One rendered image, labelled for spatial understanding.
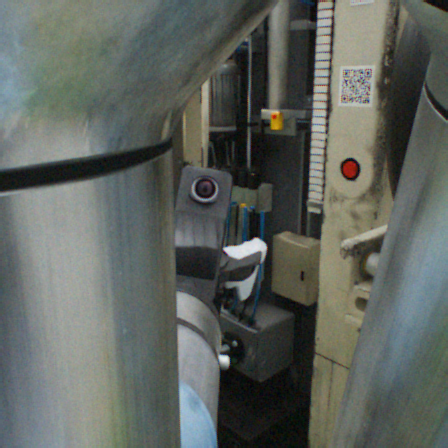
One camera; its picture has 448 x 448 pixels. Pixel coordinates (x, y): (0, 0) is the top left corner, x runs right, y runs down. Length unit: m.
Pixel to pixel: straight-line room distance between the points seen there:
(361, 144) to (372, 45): 0.18
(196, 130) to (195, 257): 0.56
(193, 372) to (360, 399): 0.12
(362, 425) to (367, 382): 0.02
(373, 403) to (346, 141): 0.85
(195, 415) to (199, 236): 0.18
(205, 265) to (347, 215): 0.66
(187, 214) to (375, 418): 0.26
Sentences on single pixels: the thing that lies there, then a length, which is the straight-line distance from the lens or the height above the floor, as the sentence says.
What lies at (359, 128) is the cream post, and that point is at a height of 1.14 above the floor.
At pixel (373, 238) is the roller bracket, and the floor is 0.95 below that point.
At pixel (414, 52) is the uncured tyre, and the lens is 0.70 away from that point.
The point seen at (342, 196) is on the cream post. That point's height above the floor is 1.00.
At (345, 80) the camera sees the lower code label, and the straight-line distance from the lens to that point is 0.99.
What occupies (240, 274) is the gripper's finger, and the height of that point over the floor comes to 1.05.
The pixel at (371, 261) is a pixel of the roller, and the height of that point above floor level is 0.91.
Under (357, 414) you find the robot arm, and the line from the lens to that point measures 0.18.
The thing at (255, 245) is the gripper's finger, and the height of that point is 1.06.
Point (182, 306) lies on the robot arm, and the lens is 0.32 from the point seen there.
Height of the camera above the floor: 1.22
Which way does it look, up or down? 16 degrees down
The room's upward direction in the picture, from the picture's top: straight up
